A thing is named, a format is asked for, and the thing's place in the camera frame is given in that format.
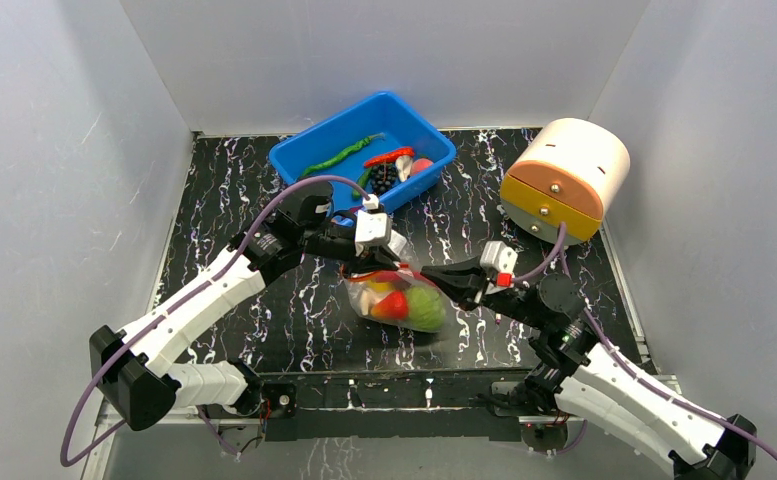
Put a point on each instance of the yellow toy mango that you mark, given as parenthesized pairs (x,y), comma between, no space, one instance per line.
(380,287)

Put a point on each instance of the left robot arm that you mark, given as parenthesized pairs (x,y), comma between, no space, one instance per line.
(137,369)

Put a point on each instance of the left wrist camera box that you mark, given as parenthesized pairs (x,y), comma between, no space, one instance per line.
(371,230)

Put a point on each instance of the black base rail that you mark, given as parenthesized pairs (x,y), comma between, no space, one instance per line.
(389,404)

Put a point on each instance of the dark toy grapes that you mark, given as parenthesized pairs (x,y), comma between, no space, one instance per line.
(383,178)

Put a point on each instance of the white toy mushroom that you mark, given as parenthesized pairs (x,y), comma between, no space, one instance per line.
(364,302)

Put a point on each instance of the clear zip top bag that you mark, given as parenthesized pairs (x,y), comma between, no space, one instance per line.
(400,246)

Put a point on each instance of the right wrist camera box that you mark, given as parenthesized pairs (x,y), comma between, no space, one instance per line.
(498,260)

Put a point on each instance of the green toy bean pod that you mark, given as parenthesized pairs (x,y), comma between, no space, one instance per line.
(341,156)

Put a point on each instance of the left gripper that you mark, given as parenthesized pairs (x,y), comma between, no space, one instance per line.
(375,260)

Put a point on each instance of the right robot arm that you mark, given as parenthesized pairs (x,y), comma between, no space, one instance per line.
(583,374)

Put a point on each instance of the green toy cabbage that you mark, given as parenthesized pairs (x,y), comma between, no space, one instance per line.
(426,310)

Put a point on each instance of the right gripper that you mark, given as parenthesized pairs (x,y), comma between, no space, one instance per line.
(474,287)

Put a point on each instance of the pink toy peach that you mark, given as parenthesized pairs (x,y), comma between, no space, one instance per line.
(420,165)

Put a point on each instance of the round drawer box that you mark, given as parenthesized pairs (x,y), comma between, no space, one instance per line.
(569,174)

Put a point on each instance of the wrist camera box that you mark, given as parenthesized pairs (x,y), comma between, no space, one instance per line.
(371,230)
(498,260)

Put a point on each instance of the green toy cucumber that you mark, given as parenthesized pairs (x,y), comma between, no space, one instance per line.
(364,178)

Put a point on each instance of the blue plastic bin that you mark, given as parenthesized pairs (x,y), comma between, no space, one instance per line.
(390,123)

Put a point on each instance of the white toy garlic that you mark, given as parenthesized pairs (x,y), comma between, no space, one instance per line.
(403,165)

